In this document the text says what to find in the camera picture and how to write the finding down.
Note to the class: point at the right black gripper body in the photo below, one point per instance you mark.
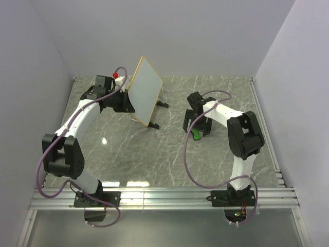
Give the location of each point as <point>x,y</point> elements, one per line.
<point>194,115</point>

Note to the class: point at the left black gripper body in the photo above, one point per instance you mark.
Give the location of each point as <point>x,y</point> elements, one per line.
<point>116,101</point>

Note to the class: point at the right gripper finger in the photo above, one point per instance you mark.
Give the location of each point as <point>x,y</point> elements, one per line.
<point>205,125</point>
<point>188,119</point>

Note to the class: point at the green whiteboard eraser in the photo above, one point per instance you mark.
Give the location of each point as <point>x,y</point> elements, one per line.
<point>195,134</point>

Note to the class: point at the yellow framed whiteboard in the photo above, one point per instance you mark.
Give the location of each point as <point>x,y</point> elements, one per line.
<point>144,90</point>

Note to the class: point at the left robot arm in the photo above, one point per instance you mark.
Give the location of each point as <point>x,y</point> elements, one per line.
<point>62,154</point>

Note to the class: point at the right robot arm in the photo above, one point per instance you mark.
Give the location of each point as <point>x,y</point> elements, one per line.
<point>245,140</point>

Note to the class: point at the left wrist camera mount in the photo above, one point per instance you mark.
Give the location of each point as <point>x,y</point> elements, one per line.
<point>120,81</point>

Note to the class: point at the wire whiteboard stand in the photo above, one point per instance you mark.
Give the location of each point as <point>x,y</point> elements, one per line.
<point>156,114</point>

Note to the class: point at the aluminium right side rail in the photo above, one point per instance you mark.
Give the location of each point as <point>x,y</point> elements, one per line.
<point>278,171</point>

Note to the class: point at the aluminium rail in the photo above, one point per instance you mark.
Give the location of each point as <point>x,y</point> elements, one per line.
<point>278,171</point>
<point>184,198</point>

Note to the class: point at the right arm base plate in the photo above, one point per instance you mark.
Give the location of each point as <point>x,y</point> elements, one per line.
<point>231,198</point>

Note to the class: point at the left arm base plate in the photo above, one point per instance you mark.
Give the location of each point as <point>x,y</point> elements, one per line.
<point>112,197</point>

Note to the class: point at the aluminium front rail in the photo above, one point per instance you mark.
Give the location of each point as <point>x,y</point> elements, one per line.
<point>184,198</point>

